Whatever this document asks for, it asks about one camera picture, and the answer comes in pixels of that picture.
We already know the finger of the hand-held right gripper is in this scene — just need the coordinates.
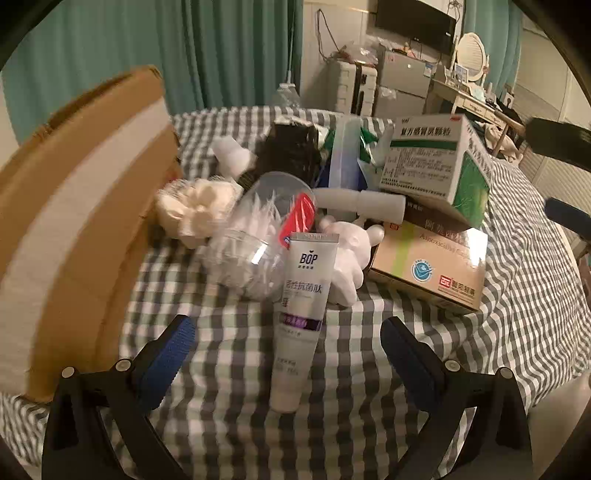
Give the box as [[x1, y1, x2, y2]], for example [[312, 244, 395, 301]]
[[525, 117, 591, 161], [544, 197, 591, 241]]

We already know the black television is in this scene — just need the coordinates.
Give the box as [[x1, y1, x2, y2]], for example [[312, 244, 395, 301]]
[[374, 0, 456, 54]]

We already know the clear cotton swab container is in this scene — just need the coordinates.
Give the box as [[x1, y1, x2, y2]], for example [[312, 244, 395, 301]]
[[202, 172, 319, 302]]

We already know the grey small fridge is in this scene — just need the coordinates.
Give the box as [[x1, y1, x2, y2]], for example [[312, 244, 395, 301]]
[[374, 48, 437, 119]]

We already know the green curtain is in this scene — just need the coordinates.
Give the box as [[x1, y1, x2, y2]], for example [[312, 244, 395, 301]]
[[0, 0, 305, 145], [462, 0, 523, 89]]

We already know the red plastic packet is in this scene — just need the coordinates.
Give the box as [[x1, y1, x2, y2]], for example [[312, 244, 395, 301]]
[[278, 193, 317, 250]]

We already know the long white plastic bottle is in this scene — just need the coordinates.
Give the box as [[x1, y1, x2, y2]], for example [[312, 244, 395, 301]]
[[315, 188, 407, 220]]

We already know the white hand-shaped toy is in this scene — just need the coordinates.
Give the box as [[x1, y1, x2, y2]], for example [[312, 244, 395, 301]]
[[318, 219, 387, 306]]

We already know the white toothpaste tube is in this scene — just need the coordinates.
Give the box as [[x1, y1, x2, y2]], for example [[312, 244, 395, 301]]
[[269, 232, 341, 413]]

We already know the grey checkered blanket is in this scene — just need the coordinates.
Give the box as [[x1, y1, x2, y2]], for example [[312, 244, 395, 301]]
[[0, 106, 591, 480]]

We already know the white mesh bath sponge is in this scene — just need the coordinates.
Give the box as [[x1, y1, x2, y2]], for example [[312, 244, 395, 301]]
[[154, 178, 245, 250]]

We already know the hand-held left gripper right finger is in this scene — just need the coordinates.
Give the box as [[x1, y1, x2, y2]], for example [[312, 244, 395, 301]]
[[379, 316, 533, 480]]

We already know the tan medicine box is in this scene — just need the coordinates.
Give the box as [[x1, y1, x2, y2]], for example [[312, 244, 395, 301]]
[[368, 220, 490, 315]]

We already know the beige cloth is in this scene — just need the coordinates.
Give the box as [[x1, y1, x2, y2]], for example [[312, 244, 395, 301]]
[[484, 124, 525, 158]]

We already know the white suitcase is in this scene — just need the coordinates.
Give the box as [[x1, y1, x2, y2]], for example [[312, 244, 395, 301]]
[[325, 59, 380, 116]]

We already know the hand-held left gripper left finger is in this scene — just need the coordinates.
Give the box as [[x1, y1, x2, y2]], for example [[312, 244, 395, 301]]
[[41, 315, 199, 480]]

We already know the translucent blue plastic case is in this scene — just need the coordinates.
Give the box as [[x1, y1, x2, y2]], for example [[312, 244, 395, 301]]
[[325, 117, 371, 190]]

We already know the green snack packet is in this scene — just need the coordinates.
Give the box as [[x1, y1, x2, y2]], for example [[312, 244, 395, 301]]
[[358, 128, 394, 168]]

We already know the black plastic packet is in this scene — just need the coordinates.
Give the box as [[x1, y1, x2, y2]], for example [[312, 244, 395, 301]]
[[240, 119, 324, 190]]

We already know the brown cardboard box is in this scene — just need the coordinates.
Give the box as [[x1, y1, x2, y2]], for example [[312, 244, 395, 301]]
[[0, 65, 184, 403]]

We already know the white green medicine box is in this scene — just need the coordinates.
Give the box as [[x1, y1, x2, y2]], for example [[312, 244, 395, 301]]
[[379, 114, 493, 230]]

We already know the cream dressing desk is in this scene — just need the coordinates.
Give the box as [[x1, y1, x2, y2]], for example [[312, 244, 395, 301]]
[[429, 76, 527, 154]]

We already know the small white bottle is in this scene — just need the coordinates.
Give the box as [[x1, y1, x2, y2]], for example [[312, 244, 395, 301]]
[[211, 137, 257, 179]]

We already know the white oval mirror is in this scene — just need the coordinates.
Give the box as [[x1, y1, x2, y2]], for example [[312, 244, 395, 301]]
[[455, 32, 489, 84]]

